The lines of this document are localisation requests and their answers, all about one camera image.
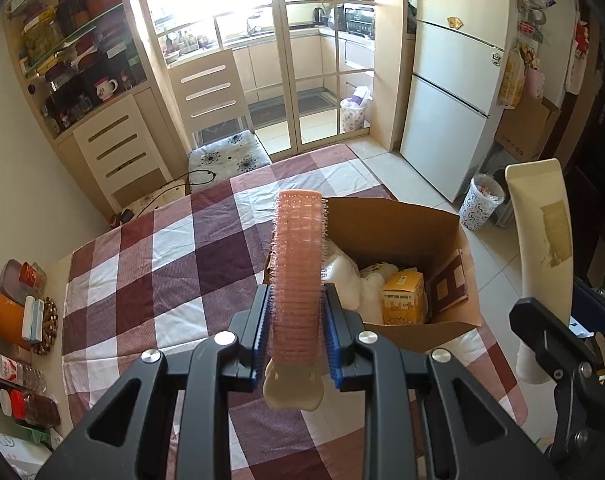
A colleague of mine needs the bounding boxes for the red white hanging decoration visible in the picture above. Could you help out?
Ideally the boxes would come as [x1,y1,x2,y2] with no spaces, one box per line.
[565,20,591,93]

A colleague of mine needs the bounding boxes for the white bin with squiggle pattern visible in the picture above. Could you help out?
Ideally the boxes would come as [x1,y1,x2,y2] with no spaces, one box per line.
[459,172,506,231]

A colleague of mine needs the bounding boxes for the green plastic item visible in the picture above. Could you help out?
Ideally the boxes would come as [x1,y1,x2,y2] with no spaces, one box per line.
[20,425,63,448]

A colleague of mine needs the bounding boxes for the grey floor appliance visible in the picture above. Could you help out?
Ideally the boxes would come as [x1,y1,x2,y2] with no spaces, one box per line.
[490,157,516,228]

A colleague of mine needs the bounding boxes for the dark kitchen floor mat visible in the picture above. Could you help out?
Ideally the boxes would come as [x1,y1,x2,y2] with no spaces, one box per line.
[247,89,338,121]

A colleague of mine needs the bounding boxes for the small white green box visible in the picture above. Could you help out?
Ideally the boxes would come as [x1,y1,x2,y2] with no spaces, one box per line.
[21,296,34,342]

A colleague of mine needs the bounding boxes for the maroon white checked tablecloth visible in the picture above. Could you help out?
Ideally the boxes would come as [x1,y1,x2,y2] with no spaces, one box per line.
[60,142,531,480]

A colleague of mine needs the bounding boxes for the yellow hanging mesh bag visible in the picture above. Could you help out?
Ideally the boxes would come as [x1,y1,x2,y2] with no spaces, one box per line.
[500,47,526,108]

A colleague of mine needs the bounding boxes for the black cable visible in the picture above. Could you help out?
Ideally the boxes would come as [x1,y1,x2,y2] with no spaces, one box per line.
[147,170,216,206]

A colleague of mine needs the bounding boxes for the orange container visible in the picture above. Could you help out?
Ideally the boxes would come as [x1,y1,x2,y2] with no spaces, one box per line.
[0,290,30,348]

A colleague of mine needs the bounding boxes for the red printed cup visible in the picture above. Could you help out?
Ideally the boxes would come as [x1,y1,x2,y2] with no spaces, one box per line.
[19,261,46,288]

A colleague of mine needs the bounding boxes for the patterned bin with purple bag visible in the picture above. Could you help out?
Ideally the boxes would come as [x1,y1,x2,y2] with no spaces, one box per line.
[340,87,372,133]

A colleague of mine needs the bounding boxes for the white paper sheet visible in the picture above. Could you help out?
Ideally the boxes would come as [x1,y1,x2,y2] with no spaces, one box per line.
[0,425,53,480]

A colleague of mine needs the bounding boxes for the flat cardboard sheet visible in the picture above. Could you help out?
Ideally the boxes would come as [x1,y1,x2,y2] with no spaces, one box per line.
[495,92,563,161]

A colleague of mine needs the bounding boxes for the wooden beaded trivet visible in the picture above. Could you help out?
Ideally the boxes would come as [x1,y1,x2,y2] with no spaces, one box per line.
[32,297,59,356]

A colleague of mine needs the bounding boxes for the pink hanging bag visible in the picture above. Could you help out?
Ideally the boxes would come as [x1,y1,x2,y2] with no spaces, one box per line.
[524,66,546,101]

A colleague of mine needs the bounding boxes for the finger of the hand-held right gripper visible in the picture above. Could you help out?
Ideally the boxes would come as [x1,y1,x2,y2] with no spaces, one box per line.
[510,298,605,391]
[573,278,605,361]

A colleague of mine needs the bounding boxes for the shelf of storage jars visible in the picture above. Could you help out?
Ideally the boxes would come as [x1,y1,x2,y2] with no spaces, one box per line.
[7,0,148,133]

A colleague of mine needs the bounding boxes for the small white blue box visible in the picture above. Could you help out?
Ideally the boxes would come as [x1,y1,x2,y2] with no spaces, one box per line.
[31,298,46,343]

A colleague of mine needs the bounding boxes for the beige kitchen cabinets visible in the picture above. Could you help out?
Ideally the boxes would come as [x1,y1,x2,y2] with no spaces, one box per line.
[230,25,376,106]

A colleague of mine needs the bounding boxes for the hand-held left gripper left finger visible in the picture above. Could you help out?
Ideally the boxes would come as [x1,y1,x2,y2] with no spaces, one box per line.
[35,285,274,480]

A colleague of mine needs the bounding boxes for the cream display cabinet with drawers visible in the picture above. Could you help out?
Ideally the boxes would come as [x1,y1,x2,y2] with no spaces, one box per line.
[2,0,190,218]

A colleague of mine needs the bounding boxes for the black toaster oven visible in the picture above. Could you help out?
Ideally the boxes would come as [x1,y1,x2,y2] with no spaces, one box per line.
[343,2,376,36]

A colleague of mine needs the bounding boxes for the pink hair roller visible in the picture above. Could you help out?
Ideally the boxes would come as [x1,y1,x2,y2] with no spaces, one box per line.
[262,190,331,411]

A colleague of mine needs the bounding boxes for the red-lidded jar with dark contents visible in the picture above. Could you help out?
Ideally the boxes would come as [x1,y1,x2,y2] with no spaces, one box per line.
[0,387,62,428]

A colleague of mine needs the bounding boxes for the clear bottle with red label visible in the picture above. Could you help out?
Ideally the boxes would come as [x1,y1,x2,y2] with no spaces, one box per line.
[0,351,47,393]

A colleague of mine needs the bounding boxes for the floral seat cushion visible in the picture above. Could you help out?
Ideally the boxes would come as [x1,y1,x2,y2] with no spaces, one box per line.
[188,130,272,173]

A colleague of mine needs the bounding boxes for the white refrigerator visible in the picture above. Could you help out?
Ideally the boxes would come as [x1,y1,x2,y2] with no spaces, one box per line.
[399,15,508,203]

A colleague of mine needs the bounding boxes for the cream envelope with brown tape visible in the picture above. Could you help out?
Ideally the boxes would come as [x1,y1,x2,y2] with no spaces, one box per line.
[504,158,574,385]

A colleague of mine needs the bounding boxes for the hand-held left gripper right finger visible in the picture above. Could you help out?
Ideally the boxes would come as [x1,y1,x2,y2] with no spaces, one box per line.
[324,282,533,480]

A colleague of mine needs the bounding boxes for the glass sliding doors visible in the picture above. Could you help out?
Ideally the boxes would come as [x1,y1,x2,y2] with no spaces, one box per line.
[132,0,418,158]

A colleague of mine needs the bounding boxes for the pale dotted seat cushion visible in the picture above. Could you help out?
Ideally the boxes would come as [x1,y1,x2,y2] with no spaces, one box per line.
[120,185,190,217]

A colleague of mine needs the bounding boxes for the white mug with red pattern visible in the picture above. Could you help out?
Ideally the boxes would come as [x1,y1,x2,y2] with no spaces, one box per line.
[93,77,119,103]

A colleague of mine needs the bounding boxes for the yellow cartoon carton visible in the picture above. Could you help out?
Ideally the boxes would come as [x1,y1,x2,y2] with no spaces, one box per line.
[381,269,427,326]

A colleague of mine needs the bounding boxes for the brown cardboard box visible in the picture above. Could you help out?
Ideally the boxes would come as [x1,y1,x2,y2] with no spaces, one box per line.
[263,196,483,357]

